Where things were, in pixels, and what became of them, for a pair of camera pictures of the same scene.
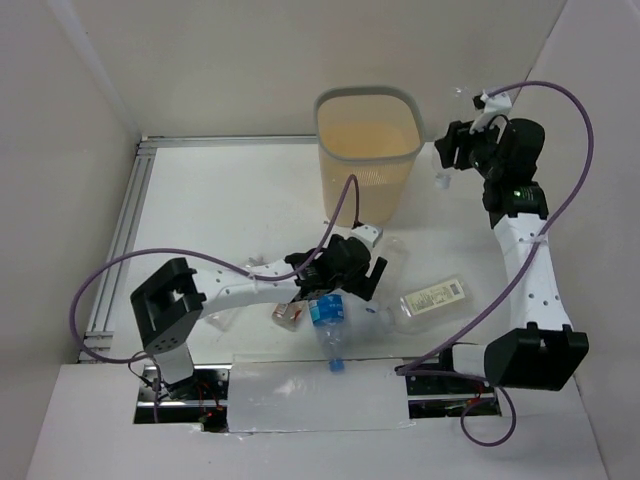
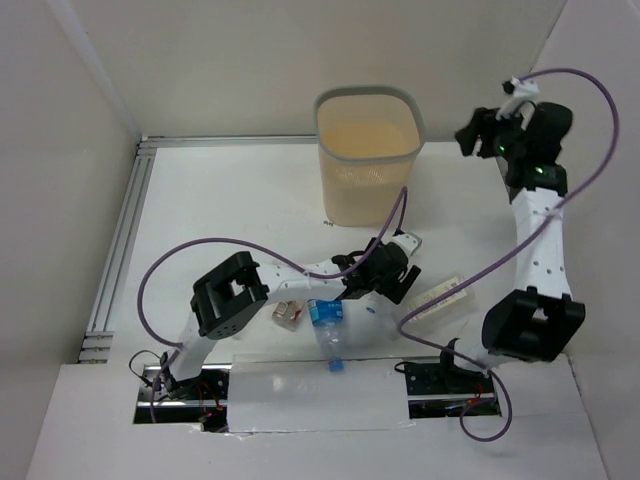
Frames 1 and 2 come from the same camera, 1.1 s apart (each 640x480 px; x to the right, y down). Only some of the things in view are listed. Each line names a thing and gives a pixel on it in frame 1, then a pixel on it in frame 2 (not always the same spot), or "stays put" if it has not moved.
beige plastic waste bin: (374, 134) stays put
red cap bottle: (290, 315) stays put
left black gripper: (364, 279) → (396, 282)
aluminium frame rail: (97, 346) stays put
